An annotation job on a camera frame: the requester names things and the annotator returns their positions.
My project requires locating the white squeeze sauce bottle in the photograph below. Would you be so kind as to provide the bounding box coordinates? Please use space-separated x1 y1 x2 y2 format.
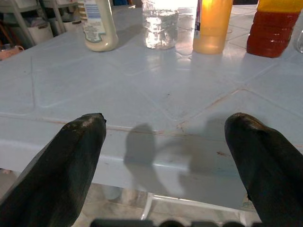
82 0 119 52

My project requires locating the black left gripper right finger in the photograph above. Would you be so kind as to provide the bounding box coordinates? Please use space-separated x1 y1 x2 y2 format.
224 112 303 227

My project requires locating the orange juice bottle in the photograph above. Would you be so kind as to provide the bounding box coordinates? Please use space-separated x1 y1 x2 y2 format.
192 0 234 55

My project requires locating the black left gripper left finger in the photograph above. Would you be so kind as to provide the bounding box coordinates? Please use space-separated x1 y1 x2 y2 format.
0 113 107 227

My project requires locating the white shelf rack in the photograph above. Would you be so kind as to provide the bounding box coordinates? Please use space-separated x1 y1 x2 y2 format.
0 0 82 47

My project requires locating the white storage bucket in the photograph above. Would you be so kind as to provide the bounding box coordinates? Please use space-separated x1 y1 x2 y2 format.
62 20 83 33
27 22 54 45

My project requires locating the red-brown liquid bottle yellow label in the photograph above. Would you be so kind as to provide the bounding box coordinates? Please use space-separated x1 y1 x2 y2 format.
246 0 303 58

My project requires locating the pink basket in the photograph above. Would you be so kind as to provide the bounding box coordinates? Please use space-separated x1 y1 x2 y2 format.
0 44 25 61

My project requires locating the clear drinking glass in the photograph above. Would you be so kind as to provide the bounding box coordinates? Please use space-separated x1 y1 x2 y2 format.
294 29 303 54

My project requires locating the white plastic table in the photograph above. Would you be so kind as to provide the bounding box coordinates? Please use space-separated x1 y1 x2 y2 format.
0 4 303 220

